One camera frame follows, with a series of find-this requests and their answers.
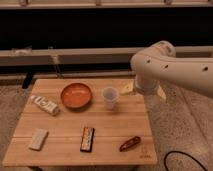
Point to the white ceramic cup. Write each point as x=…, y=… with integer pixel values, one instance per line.
x=110, y=96

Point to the red pocket knife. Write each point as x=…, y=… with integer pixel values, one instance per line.
x=130, y=143

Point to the grey horizontal rail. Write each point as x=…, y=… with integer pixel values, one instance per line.
x=67, y=56

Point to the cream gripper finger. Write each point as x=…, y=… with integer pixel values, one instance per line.
x=128, y=89
x=161, y=93

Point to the black and orange box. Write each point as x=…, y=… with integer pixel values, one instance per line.
x=87, y=139

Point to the white tube with label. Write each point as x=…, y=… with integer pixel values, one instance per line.
x=46, y=105

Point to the orange ceramic bowl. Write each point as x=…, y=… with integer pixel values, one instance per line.
x=76, y=95

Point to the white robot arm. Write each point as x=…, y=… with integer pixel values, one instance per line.
x=159, y=62

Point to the wooden table board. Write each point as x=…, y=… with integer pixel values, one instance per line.
x=114, y=127

